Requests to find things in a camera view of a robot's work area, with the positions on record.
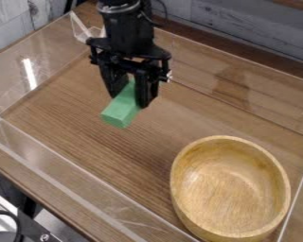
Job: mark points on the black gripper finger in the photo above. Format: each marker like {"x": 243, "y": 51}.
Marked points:
{"x": 146, "y": 88}
{"x": 115, "y": 79}

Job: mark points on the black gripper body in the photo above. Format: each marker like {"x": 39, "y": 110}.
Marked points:
{"x": 127, "y": 43}

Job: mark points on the green rectangular block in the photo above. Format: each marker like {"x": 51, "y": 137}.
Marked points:
{"x": 122, "y": 109}

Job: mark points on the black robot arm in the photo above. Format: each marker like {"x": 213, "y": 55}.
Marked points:
{"x": 120, "y": 4}

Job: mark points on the brown wooden bowl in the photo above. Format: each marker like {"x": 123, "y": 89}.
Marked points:
{"x": 230, "y": 189}

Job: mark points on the clear acrylic corner bracket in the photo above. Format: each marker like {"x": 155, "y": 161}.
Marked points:
{"x": 83, "y": 32}

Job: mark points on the clear acrylic tray wall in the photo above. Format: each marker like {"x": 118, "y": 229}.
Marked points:
{"x": 103, "y": 177}

